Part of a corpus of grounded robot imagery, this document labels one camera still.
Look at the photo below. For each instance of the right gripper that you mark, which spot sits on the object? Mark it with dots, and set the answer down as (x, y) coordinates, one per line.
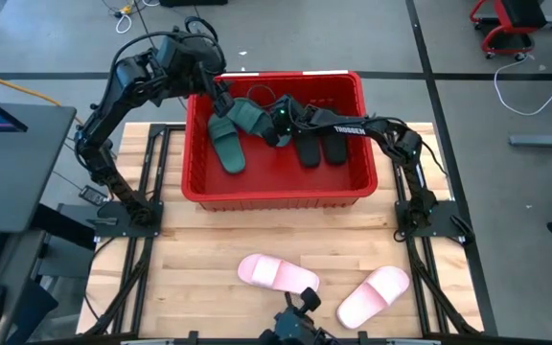
(288, 117)

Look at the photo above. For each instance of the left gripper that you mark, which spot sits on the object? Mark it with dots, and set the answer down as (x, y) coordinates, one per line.
(222, 92)

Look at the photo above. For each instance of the green foam slide sandal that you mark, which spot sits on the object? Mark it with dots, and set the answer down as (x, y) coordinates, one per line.
(228, 153)
(249, 117)

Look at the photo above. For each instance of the black foam slide sandal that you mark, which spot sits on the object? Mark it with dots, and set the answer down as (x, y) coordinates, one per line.
(335, 151)
(308, 153)

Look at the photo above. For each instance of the pink foam slide sandal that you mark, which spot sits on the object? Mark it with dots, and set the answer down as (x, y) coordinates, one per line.
(372, 297)
(266, 272)

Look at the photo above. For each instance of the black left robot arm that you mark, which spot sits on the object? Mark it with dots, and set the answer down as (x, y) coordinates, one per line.
(132, 81)

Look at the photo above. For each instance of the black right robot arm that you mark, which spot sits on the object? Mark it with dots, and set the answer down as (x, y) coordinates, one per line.
(352, 128)

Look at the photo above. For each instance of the red plastic bin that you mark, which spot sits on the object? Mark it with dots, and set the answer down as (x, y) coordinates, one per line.
(276, 187)

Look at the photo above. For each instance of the white tape label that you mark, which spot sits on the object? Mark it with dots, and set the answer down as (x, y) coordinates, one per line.
(325, 73)
(240, 75)

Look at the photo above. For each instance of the black floor box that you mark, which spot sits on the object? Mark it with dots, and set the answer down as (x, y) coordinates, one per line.
(194, 2)

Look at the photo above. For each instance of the black power adapter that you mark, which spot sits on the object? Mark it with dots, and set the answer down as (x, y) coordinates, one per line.
(94, 195)

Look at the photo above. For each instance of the grey computer desk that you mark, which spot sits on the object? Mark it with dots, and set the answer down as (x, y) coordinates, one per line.
(27, 167)

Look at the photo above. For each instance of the grey table foot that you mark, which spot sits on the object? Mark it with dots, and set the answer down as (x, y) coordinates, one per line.
(539, 140)

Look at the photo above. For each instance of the red rolling stool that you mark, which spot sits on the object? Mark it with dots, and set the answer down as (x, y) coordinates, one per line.
(525, 12)

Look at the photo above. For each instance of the black table frame rail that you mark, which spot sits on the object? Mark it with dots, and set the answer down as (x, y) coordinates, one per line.
(157, 128)
(418, 287)

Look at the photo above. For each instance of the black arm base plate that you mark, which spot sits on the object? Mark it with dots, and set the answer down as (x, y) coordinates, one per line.
(448, 215)
(113, 225)

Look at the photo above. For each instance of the black table camera mount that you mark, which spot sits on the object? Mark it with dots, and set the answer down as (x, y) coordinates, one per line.
(295, 328)

